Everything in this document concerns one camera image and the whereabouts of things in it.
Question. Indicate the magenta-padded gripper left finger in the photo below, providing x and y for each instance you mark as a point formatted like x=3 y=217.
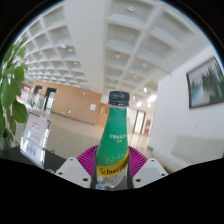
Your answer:
x=72 y=171

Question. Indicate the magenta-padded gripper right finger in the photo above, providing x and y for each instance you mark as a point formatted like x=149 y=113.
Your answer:
x=150 y=171

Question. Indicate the green drink bottle black cap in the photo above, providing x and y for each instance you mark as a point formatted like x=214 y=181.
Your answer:
x=112 y=143

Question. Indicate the dark framed glass door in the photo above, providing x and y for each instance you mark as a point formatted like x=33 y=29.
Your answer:
x=139 y=122

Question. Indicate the clear acrylic sign stand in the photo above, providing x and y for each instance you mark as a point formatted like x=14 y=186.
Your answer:
x=35 y=138

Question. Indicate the green leafy potted plant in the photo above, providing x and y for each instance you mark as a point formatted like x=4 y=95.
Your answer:
x=11 y=93

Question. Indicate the dark framed landscape painting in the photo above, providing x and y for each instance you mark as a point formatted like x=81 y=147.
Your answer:
x=206 y=83

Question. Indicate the recessed ceiling lights group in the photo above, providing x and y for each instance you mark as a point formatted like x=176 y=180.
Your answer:
x=117 y=56

